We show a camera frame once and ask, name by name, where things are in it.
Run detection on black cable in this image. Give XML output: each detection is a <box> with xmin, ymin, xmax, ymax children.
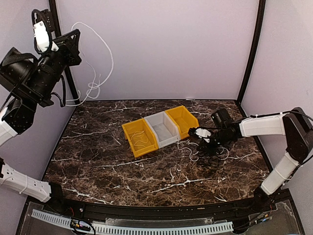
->
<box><xmin>197</xmin><ymin>144</ymin><xmax>232</xmax><ymax>169</ymax></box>

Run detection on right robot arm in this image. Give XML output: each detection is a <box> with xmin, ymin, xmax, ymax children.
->
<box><xmin>189</xmin><ymin>107</ymin><xmax>313</xmax><ymax>212</ymax></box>

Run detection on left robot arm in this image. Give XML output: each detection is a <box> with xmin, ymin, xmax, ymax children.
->
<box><xmin>0</xmin><ymin>29</ymin><xmax>82</xmax><ymax>213</ymax></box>

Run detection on right yellow plastic bin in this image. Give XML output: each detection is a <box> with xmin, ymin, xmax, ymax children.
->
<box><xmin>165</xmin><ymin>106</ymin><xmax>199</xmax><ymax>140</ymax></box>

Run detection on yellow plastic bin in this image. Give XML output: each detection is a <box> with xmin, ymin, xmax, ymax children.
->
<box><xmin>122</xmin><ymin>118</ymin><xmax>159</xmax><ymax>158</ymax></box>
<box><xmin>165</xmin><ymin>106</ymin><xmax>199</xmax><ymax>140</ymax></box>

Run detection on white plastic bin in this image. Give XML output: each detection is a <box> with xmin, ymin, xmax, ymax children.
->
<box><xmin>144</xmin><ymin>112</ymin><xmax>180</xmax><ymax>148</ymax></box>

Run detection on left yellow plastic bin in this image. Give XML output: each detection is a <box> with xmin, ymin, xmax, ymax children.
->
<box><xmin>122</xmin><ymin>118</ymin><xmax>159</xmax><ymax>158</ymax></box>

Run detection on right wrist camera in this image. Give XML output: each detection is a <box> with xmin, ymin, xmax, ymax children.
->
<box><xmin>188</xmin><ymin>127</ymin><xmax>212</xmax><ymax>143</ymax></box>

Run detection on left black frame post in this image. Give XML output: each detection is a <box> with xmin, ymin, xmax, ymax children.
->
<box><xmin>48</xmin><ymin>0</ymin><xmax>82</xmax><ymax>104</ymax></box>

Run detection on black frame post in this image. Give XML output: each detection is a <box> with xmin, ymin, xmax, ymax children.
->
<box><xmin>48</xmin><ymin>0</ymin><xmax>82</xmax><ymax>104</ymax></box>
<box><xmin>236</xmin><ymin>0</ymin><xmax>266</xmax><ymax>106</ymax></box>

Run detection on white slotted cable duct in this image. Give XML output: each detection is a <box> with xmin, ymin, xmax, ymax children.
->
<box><xmin>31</xmin><ymin>209</ymin><xmax>233</xmax><ymax>235</ymax></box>

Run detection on right black frame post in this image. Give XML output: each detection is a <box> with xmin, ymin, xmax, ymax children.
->
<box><xmin>236</xmin><ymin>0</ymin><xmax>266</xmax><ymax>106</ymax></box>

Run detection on black front rail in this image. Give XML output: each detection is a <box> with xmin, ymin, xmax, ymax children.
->
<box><xmin>45</xmin><ymin>198</ymin><xmax>276</xmax><ymax>221</ymax></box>

